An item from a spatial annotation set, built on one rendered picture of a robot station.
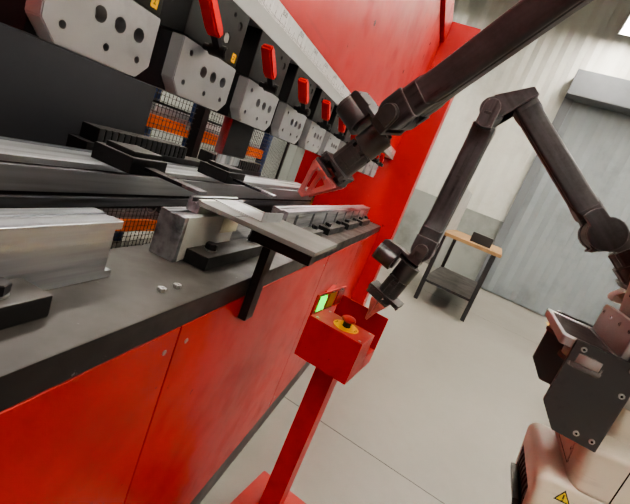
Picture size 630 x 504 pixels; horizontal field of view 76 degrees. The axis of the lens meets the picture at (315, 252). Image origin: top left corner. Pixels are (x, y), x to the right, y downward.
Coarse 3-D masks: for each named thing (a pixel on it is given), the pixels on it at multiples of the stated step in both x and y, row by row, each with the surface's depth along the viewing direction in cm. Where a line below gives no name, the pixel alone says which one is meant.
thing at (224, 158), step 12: (228, 120) 82; (228, 132) 82; (240, 132) 87; (252, 132) 91; (216, 144) 84; (228, 144) 84; (240, 144) 89; (216, 156) 84; (228, 156) 88; (240, 156) 91
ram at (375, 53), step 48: (240, 0) 64; (288, 0) 77; (336, 0) 96; (384, 0) 128; (432, 0) 193; (288, 48) 84; (336, 48) 108; (384, 48) 151; (432, 48) 249; (336, 96) 124; (384, 96) 183
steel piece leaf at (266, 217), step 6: (228, 204) 88; (240, 210) 87; (246, 210) 89; (252, 210) 92; (252, 216) 85; (258, 216) 88; (264, 216) 84; (270, 216) 86; (276, 216) 89; (282, 216) 91; (270, 222) 87; (276, 222) 90
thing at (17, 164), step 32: (0, 160) 68; (32, 160) 73; (64, 160) 79; (96, 160) 89; (0, 192) 70; (32, 192) 76; (64, 192) 82; (96, 192) 89; (128, 192) 98; (160, 192) 109; (192, 192) 123; (224, 192) 141; (256, 192) 165; (288, 192) 199
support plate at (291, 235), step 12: (204, 204) 81; (216, 204) 84; (228, 216) 80; (252, 228) 79; (264, 228) 79; (276, 228) 84; (288, 228) 88; (300, 228) 94; (276, 240) 78; (288, 240) 77; (300, 240) 81; (312, 240) 86; (324, 240) 91; (312, 252) 76; (324, 252) 83
